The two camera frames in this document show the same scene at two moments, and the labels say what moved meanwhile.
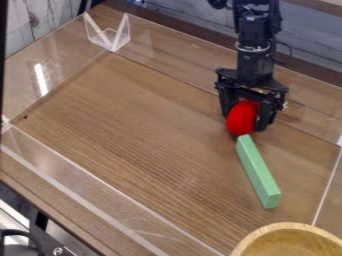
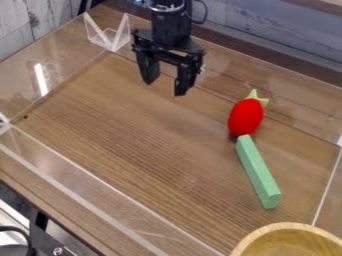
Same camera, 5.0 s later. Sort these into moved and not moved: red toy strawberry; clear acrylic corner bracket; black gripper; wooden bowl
Moved: black gripper
Not moved: wooden bowl; clear acrylic corner bracket; red toy strawberry
